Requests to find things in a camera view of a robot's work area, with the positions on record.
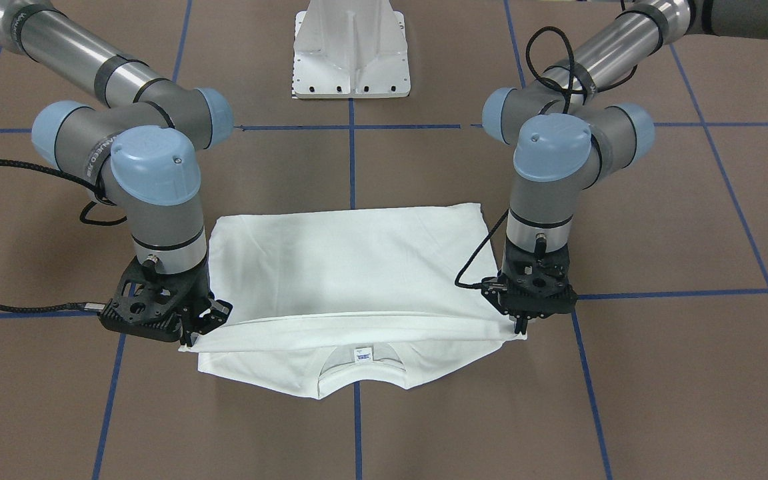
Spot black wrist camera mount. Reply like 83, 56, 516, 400
97, 257, 186, 343
479, 265, 579, 319

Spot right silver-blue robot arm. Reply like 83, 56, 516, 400
0, 1, 234, 347

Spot black camera cable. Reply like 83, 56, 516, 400
0, 158, 128, 314
455, 208, 511, 290

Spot white long-sleeve printed t-shirt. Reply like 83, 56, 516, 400
188, 203, 519, 399

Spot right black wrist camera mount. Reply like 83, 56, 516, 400
97, 257, 186, 343

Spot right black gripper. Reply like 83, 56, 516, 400
157, 270, 233, 347

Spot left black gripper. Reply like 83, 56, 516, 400
501, 243, 572, 335

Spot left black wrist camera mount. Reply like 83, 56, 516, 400
479, 265, 579, 319

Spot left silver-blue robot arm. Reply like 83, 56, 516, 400
479, 1, 768, 335

